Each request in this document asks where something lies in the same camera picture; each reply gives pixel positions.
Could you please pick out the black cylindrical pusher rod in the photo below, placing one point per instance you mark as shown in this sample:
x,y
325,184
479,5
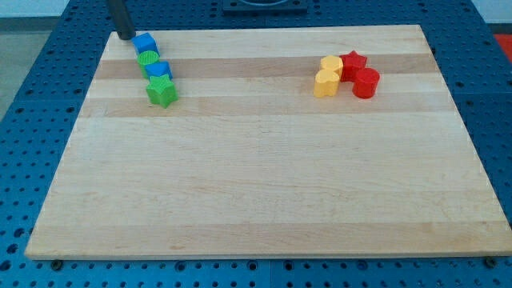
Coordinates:
x,y
121,18

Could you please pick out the blue cube block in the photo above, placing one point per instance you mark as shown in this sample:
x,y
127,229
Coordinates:
x,y
144,42

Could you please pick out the green cylinder block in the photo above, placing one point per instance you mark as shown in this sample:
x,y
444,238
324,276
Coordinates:
x,y
146,58

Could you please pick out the blue crescent block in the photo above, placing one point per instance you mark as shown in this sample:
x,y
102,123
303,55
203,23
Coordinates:
x,y
158,69

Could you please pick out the green star block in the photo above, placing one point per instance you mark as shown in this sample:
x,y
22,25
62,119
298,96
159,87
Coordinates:
x,y
161,91

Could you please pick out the light wooden board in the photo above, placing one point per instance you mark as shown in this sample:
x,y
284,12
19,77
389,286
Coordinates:
x,y
248,163

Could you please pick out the yellow heart block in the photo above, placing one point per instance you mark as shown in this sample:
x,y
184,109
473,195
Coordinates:
x,y
326,83

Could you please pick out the yellow hexagon block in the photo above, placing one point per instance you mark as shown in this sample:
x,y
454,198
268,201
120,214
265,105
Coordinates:
x,y
332,63

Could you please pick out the red star block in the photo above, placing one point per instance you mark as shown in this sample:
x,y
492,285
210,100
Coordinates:
x,y
352,63

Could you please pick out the red cylinder block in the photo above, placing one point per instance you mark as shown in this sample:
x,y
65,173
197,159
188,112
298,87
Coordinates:
x,y
365,83

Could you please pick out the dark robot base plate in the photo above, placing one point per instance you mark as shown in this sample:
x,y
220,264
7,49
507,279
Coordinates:
x,y
235,7

